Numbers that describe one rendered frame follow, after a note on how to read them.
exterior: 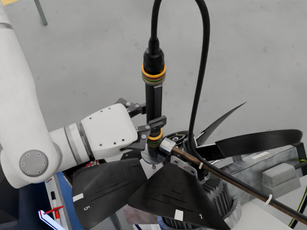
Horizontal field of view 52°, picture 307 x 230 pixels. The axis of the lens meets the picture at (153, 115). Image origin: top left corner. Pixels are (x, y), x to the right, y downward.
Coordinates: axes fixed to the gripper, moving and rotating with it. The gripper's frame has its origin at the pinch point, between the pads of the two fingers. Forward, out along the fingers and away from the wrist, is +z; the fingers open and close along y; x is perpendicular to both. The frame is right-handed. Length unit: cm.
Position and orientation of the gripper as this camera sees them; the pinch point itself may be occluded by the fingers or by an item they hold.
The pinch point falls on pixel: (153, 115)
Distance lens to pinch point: 68.2
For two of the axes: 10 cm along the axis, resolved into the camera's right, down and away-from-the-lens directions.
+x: 0.0, -5.2, -8.6
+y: 4.0, 7.8, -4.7
